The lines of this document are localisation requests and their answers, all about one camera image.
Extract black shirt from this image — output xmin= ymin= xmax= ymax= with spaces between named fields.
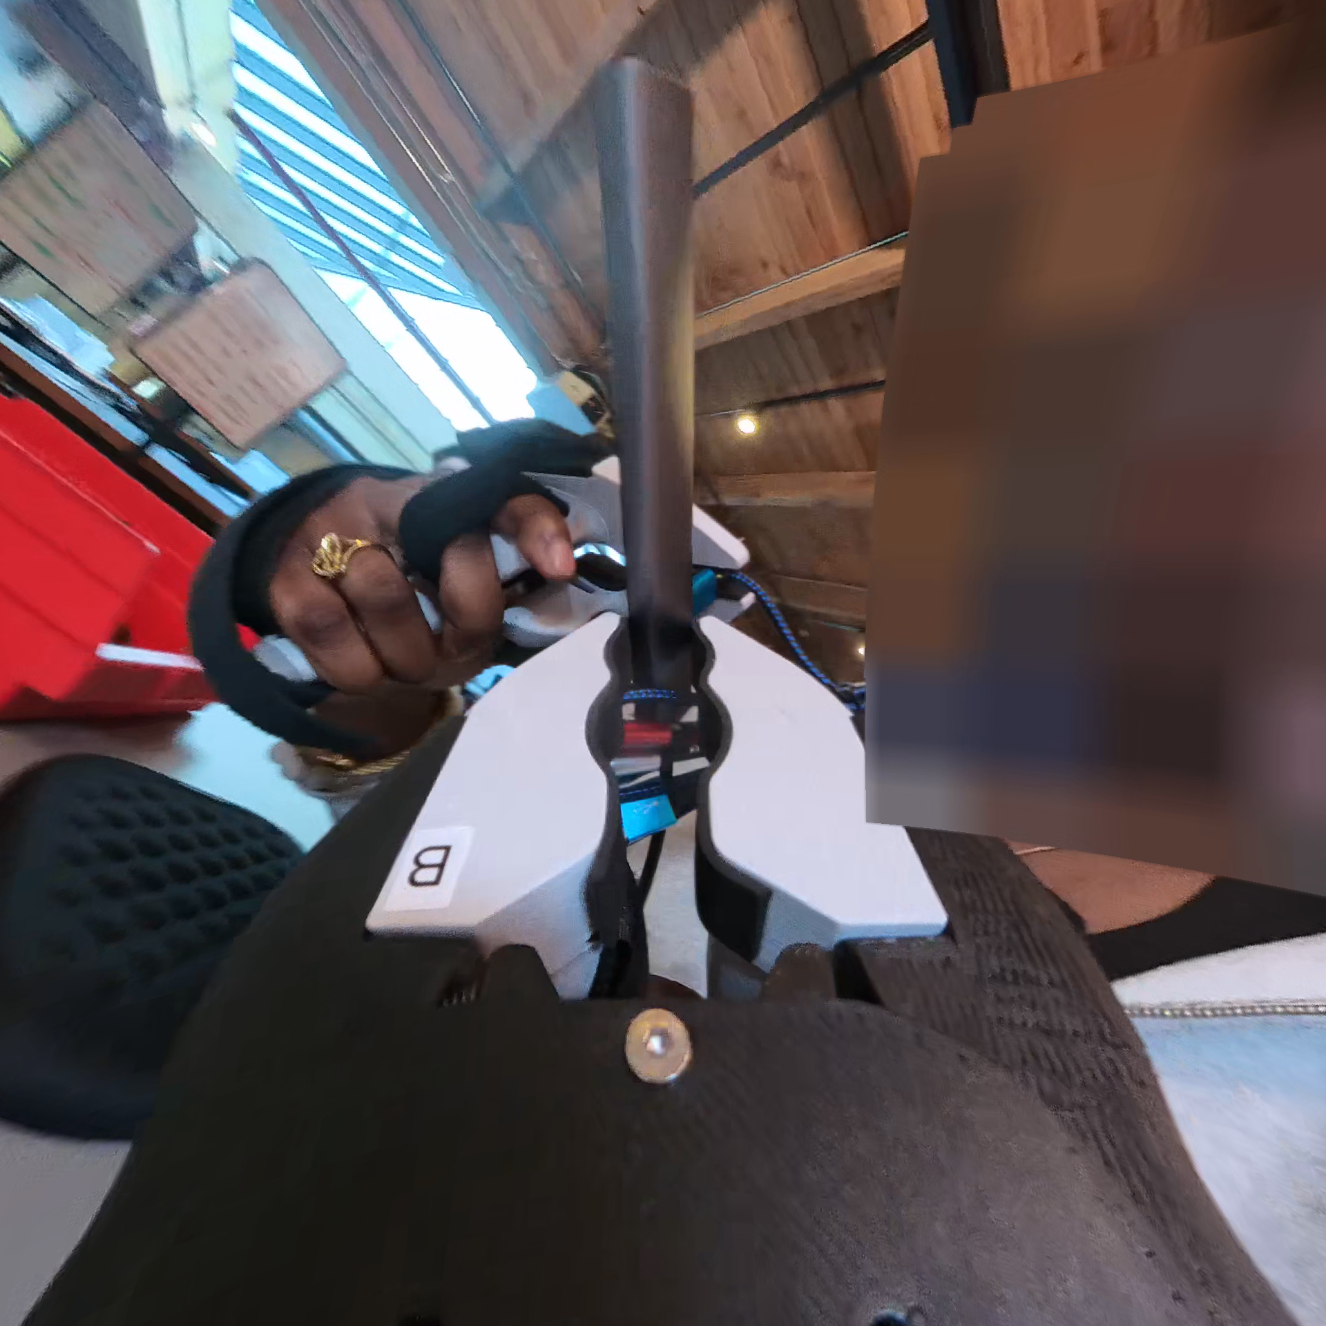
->
xmin=1088 ymin=874 xmax=1326 ymax=980

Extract red plastic bin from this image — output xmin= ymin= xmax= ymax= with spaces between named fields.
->
xmin=0 ymin=392 xmax=254 ymax=721

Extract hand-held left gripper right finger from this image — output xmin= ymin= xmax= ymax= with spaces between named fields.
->
xmin=692 ymin=618 xmax=951 ymax=997

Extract whiteboard with writing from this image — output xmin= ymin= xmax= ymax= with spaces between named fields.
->
xmin=0 ymin=97 xmax=201 ymax=317
xmin=130 ymin=258 xmax=349 ymax=451

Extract black cables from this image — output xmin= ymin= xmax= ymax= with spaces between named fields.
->
xmin=692 ymin=563 xmax=867 ymax=716

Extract slim grey usb hub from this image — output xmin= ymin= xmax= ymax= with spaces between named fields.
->
xmin=592 ymin=56 xmax=698 ymax=689

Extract light fleece zip jacket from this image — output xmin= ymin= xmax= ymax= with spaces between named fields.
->
xmin=1113 ymin=937 xmax=1326 ymax=1326

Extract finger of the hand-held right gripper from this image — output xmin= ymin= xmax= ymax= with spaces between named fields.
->
xmin=685 ymin=504 xmax=750 ymax=624

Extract gold ring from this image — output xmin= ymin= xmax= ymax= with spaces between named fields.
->
xmin=311 ymin=530 xmax=400 ymax=580

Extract black mesh pad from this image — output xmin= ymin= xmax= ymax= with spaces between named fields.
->
xmin=0 ymin=754 xmax=306 ymax=1141

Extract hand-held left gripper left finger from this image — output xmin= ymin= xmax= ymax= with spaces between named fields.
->
xmin=365 ymin=618 xmax=649 ymax=1000

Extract gold bracelet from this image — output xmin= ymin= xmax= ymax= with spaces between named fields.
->
xmin=275 ymin=691 xmax=463 ymax=793

